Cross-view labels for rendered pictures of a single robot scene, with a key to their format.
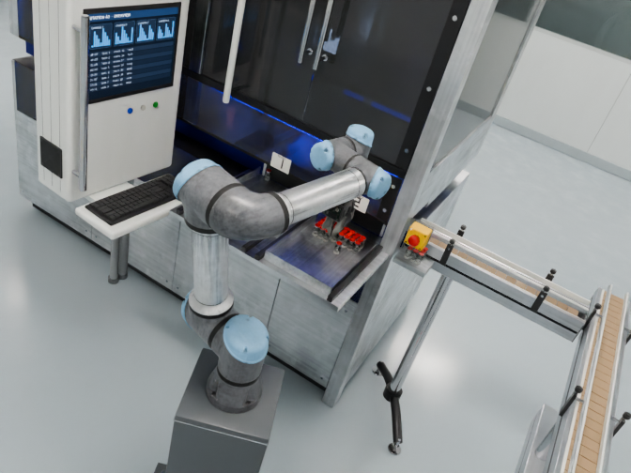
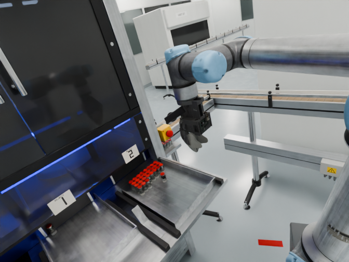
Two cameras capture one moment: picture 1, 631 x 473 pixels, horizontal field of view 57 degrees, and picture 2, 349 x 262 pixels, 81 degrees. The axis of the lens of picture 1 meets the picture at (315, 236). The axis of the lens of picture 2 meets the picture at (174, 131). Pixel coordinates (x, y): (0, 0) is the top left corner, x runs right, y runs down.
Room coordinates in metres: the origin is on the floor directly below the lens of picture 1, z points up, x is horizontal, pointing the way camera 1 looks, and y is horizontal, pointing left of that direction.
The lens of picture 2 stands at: (1.24, 0.54, 1.50)
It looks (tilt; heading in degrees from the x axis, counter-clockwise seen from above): 26 degrees down; 298
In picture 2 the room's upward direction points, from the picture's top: 16 degrees counter-clockwise
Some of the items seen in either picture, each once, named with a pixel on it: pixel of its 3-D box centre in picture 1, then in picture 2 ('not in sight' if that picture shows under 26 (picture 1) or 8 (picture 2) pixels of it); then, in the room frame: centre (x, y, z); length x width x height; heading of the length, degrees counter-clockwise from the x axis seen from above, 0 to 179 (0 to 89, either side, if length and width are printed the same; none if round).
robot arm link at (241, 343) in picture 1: (241, 346); not in sight; (1.06, 0.10, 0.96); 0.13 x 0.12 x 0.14; 54
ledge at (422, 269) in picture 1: (415, 259); (165, 147); (1.82, -0.38, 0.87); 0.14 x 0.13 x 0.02; 159
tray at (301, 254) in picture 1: (322, 251); (166, 186); (1.66, -0.04, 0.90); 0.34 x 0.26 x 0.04; 159
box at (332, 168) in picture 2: not in sight; (332, 168); (0.89, -0.69, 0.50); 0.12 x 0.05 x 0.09; 159
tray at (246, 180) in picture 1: (261, 197); (85, 234); (1.89, 0.24, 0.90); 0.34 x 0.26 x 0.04; 159
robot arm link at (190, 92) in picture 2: not in sight; (186, 91); (1.47, -0.04, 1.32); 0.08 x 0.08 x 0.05
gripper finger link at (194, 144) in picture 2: (327, 223); (195, 144); (1.47, -0.02, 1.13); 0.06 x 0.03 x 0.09; 159
